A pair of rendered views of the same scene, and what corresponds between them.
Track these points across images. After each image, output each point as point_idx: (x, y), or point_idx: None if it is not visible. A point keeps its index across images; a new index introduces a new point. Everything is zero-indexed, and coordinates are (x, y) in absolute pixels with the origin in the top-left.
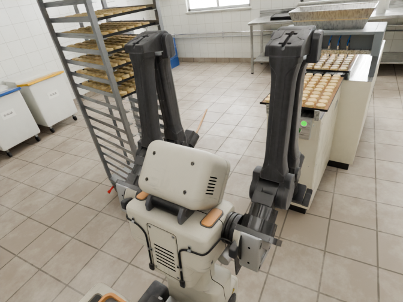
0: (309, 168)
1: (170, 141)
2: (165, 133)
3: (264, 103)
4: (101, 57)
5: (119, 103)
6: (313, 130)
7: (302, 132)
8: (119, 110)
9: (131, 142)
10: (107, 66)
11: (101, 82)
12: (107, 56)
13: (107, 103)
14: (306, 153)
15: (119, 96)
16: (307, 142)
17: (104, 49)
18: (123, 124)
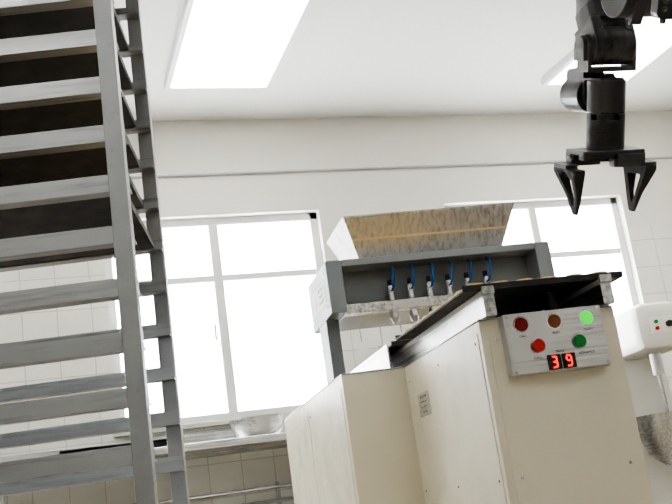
0: (633, 467)
1: (605, 27)
2: (596, 1)
3: (476, 286)
4: (99, 34)
5: (128, 193)
6: (607, 342)
7: (590, 345)
8: (118, 219)
9: (143, 365)
10: (115, 60)
11: (8, 151)
12: (115, 39)
13: (3, 239)
14: (611, 417)
15: (127, 170)
16: (605, 383)
17: (113, 18)
18: (125, 281)
